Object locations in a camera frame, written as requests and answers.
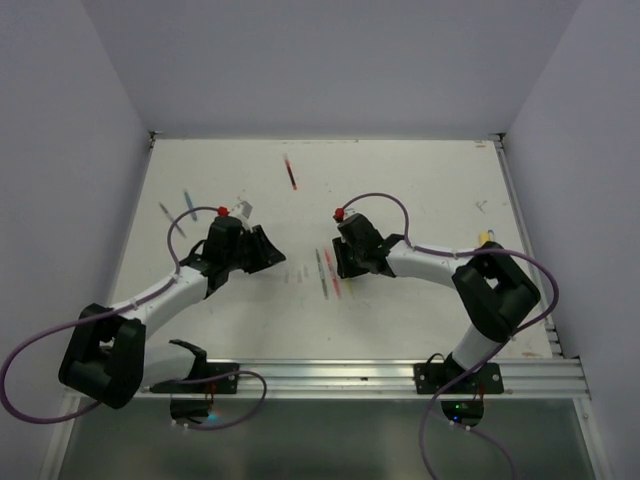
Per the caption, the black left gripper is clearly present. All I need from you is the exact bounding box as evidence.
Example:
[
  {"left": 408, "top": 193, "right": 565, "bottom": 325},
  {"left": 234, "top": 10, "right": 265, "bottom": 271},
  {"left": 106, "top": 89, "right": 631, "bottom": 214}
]
[{"left": 224, "top": 224, "right": 284, "bottom": 274}]

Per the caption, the pink highlighter pen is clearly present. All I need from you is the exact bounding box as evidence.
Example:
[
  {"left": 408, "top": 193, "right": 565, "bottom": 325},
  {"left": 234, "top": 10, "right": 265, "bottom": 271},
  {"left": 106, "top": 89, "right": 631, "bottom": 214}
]
[{"left": 324, "top": 248, "right": 342, "bottom": 300}]

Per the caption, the green highlighter pen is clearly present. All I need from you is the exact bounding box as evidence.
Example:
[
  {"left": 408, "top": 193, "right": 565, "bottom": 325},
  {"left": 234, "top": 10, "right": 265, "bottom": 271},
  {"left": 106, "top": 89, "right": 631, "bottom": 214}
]
[{"left": 315, "top": 248, "right": 329, "bottom": 300}]

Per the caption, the dark red pen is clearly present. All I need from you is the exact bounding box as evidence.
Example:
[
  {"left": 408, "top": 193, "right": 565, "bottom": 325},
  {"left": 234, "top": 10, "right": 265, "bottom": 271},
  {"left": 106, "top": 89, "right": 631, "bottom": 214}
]
[{"left": 283, "top": 153, "right": 298, "bottom": 191}]

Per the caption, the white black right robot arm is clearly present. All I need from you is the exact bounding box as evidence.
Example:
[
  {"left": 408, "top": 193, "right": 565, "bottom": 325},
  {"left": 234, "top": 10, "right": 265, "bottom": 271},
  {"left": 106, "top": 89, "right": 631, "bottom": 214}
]
[{"left": 333, "top": 208, "right": 541, "bottom": 393}]

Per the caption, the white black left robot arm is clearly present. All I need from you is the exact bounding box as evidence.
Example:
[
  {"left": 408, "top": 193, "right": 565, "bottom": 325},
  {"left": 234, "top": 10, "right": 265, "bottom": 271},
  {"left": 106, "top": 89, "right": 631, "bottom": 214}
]
[{"left": 58, "top": 216, "right": 286, "bottom": 409}]

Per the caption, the light blue pen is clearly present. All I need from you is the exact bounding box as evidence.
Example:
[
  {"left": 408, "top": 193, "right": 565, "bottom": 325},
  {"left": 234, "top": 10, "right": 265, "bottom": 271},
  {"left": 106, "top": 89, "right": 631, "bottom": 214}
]
[{"left": 183, "top": 189, "right": 198, "bottom": 222}]

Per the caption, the grey purple pen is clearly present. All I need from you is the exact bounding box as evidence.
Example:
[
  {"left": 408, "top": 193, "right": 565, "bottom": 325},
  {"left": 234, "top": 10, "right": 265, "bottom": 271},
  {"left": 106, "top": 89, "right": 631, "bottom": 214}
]
[{"left": 158, "top": 202, "right": 187, "bottom": 239}]

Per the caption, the yellow marker with blue cap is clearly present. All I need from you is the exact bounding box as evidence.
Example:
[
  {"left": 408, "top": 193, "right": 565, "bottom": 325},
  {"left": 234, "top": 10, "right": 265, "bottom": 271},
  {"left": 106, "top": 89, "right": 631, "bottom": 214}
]
[{"left": 479, "top": 230, "right": 496, "bottom": 246}]

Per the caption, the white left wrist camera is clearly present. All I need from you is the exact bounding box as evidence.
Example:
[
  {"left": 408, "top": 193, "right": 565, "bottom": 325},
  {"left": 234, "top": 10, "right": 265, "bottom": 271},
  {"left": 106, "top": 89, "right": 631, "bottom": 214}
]
[{"left": 229, "top": 200, "right": 253, "bottom": 232}]

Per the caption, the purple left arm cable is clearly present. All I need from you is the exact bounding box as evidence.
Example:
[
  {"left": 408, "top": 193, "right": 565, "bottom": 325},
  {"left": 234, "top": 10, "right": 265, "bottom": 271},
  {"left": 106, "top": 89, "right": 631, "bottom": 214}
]
[{"left": 0, "top": 204, "right": 269, "bottom": 432}]

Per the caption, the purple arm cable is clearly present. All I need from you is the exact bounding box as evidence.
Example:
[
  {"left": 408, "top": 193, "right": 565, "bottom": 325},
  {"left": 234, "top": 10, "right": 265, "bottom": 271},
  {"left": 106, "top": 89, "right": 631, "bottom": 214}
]
[
  {"left": 342, "top": 192, "right": 561, "bottom": 480},
  {"left": 0, "top": 204, "right": 269, "bottom": 432}
]

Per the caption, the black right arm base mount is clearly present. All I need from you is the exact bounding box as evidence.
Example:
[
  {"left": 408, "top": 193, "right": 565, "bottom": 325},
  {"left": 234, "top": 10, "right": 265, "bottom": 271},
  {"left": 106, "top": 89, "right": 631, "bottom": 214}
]
[{"left": 413, "top": 353, "right": 505, "bottom": 428}]

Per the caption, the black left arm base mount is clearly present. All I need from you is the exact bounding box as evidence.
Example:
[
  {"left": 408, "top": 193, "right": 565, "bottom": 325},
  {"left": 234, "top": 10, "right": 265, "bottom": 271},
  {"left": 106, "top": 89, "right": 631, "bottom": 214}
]
[{"left": 142, "top": 340, "right": 240, "bottom": 427}]

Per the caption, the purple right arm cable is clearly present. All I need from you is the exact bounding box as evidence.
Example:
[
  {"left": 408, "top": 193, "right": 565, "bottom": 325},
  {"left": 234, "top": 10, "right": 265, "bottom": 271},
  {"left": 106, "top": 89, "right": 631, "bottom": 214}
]
[{"left": 342, "top": 192, "right": 561, "bottom": 480}]

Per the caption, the aluminium table edge rail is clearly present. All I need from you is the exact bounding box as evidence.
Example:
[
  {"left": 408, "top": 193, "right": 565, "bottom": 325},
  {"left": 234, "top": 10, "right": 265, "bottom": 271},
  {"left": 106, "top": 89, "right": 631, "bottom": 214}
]
[{"left": 139, "top": 355, "right": 591, "bottom": 401}]

